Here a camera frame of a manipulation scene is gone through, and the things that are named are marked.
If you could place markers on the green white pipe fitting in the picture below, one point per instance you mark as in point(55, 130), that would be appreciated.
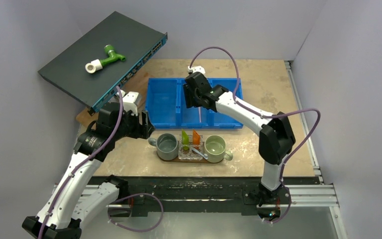
point(97, 64)

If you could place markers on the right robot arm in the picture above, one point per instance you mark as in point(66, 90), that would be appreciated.
point(275, 134)

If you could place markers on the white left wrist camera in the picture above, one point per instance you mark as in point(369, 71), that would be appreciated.
point(131, 102)

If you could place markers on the dark network switch box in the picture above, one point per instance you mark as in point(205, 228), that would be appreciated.
point(136, 41)

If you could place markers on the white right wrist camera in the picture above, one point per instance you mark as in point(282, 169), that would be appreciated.
point(193, 69)

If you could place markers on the blue divided plastic bin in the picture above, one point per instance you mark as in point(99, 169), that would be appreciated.
point(165, 103)

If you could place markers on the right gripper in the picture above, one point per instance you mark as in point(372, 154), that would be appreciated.
point(190, 95)

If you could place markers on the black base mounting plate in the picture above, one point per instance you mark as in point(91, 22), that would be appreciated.
point(191, 194)

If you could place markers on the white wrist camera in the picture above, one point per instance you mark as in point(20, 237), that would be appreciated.
point(131, 102)
point(193, 69)

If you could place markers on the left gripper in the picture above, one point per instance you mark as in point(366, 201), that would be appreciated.
point(140, 131)

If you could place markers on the grey mug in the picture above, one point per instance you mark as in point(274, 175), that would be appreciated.
point(167, 146)

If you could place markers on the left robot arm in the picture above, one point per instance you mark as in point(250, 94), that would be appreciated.
point(62, 217)

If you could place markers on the brown oval wooden tray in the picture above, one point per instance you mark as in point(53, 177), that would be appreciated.
point(198, 161)

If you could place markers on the white toothbrush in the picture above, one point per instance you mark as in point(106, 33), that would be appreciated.
point(203, 155)

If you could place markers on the green toothpaste tube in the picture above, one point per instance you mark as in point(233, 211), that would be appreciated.
point(185, 140)

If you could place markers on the light green mug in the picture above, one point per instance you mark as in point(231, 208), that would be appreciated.
point(216, 149)

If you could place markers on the clear plastic blister pack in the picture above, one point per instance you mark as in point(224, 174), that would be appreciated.
point(189, 154)

